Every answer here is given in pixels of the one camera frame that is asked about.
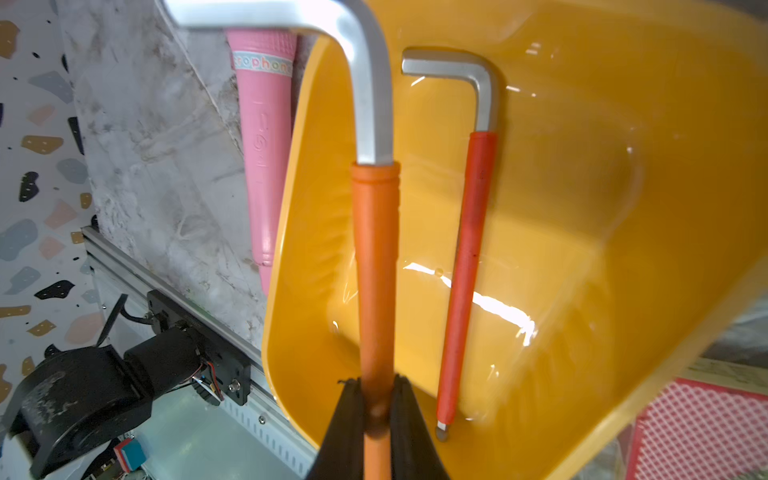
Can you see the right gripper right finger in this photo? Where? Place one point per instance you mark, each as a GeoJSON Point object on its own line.
{"type": "Point", "coordinates": [413, 454]}

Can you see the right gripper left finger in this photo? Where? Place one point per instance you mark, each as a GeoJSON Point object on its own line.
{"type": "Point", "coordinates": [341, 454]}

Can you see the red-sleeved hex key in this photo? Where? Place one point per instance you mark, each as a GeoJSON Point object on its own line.
{"type": "Point", "coordinates": [480, 161]}

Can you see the orange-sleeved hex key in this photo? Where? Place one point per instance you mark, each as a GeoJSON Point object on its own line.
{"type": "Point", "coordinates": [375, 179]}

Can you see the yellow plastic storage tray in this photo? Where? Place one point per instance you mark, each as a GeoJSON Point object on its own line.
{"type": "Point", "coordinates": [627, 222]}

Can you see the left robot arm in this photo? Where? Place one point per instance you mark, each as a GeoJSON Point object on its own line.
{"type": "Point", "coordinates": [80, 399]}

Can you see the red playing card box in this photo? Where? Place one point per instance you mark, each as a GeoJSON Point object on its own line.
{"type": "Point", "coordinates": [696, 430]}

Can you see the pink toy microphone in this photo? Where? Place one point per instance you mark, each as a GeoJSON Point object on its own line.
{"type": "Point", "coordinates": [263, 62]}

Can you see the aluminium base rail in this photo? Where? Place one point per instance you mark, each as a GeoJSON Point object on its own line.
{"type": "Point", "coordinates": [261, 416]}

